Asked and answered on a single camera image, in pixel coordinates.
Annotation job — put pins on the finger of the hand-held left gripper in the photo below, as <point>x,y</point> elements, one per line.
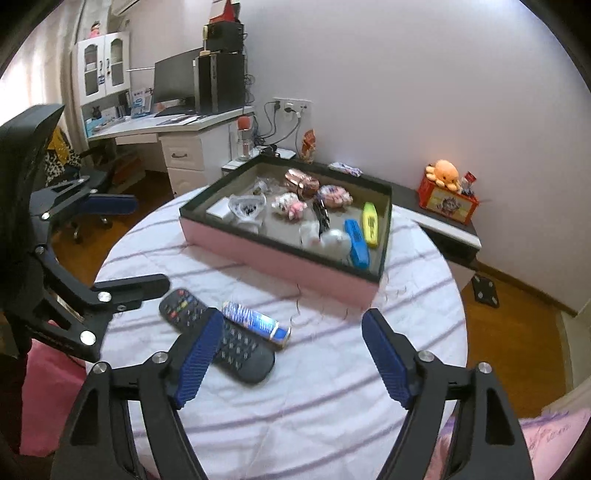
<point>115,204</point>
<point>138,286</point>

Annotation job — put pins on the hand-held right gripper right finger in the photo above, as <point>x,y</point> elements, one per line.
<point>388,357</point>

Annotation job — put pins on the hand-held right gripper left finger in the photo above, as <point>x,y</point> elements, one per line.
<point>198,362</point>

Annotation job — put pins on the black remote control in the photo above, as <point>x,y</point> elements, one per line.
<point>240,355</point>

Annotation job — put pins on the pink storage box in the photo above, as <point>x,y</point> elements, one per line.
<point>281,263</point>

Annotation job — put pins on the black hair clip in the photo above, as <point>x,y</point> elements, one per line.
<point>321,213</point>

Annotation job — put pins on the copper metal canister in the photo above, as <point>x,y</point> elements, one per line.
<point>301,181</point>

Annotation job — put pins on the black office chair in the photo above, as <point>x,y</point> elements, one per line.
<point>90,184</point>

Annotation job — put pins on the patterned cushion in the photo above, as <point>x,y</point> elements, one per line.
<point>62,154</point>

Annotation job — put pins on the blue printed tube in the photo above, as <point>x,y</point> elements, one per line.
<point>256,323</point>

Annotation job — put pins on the white desk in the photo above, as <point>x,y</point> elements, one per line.
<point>184,152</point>

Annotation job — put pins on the small white box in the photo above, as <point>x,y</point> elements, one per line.
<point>219,210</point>

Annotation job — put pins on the papers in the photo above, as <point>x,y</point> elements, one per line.
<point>178,120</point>

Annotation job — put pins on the blue box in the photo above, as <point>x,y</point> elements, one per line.
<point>141,102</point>

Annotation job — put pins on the white round object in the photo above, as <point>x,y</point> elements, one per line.
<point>336,241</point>

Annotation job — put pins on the clear bag of black items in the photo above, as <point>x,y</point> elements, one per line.
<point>247,207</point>

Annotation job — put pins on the pink cloth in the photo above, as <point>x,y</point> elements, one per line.
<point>545,443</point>
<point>55,392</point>

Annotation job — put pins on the white hutch cabinet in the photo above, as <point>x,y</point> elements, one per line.
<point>104,69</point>

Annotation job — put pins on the black monitor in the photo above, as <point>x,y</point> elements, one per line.
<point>175,81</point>

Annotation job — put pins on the low grey-topped cabinet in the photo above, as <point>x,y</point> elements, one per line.
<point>455,235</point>

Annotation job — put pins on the clear bottle with red cap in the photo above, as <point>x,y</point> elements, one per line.
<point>244,141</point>

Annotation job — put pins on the white plastic bag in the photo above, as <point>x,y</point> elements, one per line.
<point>309,233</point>

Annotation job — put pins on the black computer tower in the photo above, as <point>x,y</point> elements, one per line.
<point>220,83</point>

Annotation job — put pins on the red plastic crate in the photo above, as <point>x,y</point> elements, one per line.
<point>448,203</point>

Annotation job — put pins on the pink patterned pouch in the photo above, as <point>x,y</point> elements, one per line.
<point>334,196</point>

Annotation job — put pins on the pink plush toy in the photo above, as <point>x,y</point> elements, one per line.
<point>290,205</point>

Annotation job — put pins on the pink doll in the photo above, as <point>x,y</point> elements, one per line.
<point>95,30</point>

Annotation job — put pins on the orange octopus plush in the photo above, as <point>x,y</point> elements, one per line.
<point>443,174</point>

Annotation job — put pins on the white snack packet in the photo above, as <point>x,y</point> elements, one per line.
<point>345,169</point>

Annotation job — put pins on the black speaker box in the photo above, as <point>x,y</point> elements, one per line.
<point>224,38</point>

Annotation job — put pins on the orange snack bag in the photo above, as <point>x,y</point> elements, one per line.
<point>308,146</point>

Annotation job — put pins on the red paper item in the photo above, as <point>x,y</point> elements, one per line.
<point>226,11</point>

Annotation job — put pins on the black floor bracket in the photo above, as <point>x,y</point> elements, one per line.
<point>485,290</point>

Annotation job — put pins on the white wall socket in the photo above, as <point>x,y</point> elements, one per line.
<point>292,109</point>

